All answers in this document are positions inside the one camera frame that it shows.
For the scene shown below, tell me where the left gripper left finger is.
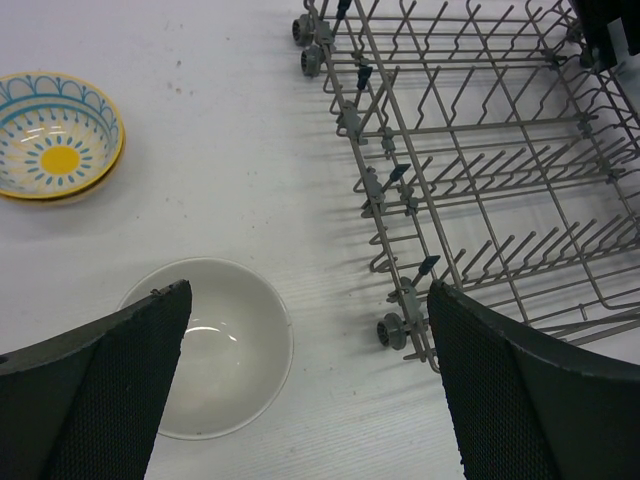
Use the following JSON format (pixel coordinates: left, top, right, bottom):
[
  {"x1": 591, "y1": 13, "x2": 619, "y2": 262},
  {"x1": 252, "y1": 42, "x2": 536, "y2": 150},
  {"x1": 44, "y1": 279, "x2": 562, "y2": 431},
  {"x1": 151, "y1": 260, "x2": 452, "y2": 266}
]
[{"x1": 1, "y1": 280, "x2": 192, "y2": 479}]

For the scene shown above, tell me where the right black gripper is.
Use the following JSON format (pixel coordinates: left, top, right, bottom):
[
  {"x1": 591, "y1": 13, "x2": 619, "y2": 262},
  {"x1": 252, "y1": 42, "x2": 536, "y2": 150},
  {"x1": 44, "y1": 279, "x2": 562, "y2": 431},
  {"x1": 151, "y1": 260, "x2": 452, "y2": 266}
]
[{"x1": 571, "y1": 0, "x2": 639, "y2": 70}]

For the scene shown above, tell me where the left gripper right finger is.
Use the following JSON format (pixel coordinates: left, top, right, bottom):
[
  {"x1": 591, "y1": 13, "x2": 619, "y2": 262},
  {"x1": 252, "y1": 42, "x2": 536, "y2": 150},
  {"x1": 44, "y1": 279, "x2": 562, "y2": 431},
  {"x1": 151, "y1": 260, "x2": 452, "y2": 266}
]
[{"x1": 427, "y1": 281, "x2": 639, "y2": 479}]

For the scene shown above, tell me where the beige bowl orange flower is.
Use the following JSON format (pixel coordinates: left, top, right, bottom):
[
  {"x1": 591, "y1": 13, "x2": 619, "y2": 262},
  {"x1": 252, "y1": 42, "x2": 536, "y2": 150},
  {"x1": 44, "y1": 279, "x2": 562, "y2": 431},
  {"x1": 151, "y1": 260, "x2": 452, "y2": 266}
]
[{"x1": 120, "y1": 257, "x2": 294, "y2": 441}]

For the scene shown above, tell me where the green floral bowl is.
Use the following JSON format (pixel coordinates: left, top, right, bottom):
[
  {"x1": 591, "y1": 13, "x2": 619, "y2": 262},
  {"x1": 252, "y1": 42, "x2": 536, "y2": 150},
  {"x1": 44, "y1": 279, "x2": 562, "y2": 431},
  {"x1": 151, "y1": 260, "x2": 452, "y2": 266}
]
[{"x1": 1, "y1": 133, "x2": 127, "y2": 207}]

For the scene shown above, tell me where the yellow checked bowl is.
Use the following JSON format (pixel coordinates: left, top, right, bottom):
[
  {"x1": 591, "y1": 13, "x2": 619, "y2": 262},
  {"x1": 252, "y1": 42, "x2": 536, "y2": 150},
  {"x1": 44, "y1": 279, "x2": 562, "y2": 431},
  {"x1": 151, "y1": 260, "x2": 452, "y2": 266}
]
[{"x1": 1, "y1": 72, "x2": 125, "y2": 202}]

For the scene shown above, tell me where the grey wire dish rack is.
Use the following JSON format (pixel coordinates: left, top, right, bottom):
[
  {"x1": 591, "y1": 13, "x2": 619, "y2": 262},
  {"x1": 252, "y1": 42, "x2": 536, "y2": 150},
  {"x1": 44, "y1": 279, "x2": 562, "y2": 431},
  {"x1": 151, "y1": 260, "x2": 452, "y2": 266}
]
[{"x1": 292, "y1": 1, "x2": 639, "y2": 367}]

